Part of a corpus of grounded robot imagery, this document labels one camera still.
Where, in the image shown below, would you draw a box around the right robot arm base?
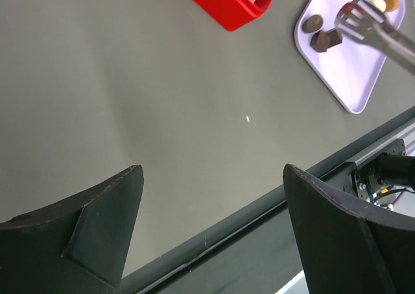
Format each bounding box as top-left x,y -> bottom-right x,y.
340,139 -> 414,210

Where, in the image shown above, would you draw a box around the square dark chocolate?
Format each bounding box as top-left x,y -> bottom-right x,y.
310,31 -> 331,53

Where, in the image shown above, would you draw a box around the dark chocolate block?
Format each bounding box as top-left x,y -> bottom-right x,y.
326,28 -> 343,49

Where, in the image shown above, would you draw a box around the metal serving tongs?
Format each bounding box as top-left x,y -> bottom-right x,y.
335,0 -> 414,74

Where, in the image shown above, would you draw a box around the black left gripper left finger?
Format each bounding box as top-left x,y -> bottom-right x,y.
1,165 -> 144,293

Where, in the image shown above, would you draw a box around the round dark chocolate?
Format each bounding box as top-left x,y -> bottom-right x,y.
302,14 -> 324,34

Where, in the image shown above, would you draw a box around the lavender tray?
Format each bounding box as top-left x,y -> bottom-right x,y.
294,0 -> 386,114

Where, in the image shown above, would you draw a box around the cream white round chocolate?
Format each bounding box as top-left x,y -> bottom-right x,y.
371,0 -> 386,12

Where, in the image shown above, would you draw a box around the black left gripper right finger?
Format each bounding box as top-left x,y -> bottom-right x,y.
283,164 -> 414,293

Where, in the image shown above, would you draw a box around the caramel ridged chocolate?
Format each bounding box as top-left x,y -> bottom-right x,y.
384,0 -> 399,12

